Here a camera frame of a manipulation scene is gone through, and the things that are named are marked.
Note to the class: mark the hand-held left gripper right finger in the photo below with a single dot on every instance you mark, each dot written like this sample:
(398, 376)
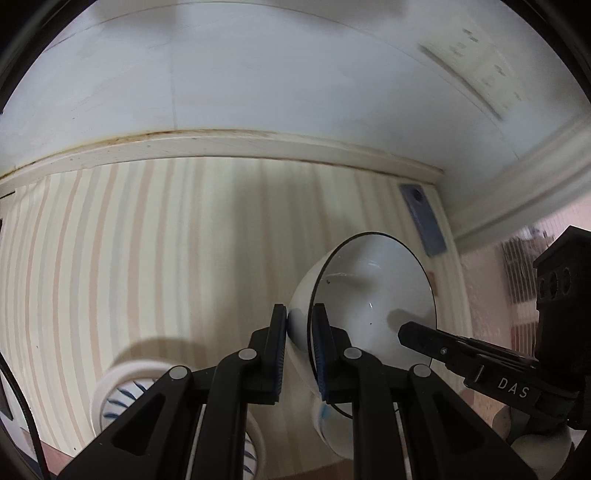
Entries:
(319, 350)

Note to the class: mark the white bowl thin black rim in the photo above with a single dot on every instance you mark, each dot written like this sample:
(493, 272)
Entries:
(378, 286)

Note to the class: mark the blue striped plate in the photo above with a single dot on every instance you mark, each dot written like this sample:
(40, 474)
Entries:
(117, 401)

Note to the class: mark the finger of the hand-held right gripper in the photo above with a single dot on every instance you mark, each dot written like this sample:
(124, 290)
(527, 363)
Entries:
(429, 341)
(503, 385)

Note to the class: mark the white wall outlet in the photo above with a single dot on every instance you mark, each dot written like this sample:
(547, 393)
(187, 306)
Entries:
(508, 99)
(487, 74)
(450, 48)

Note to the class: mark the white bowl blue pattern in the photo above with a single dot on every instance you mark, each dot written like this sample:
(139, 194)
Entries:
(336, 438)

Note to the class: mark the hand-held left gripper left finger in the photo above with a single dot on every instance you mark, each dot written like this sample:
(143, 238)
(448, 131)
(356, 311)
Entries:
(277, 350)

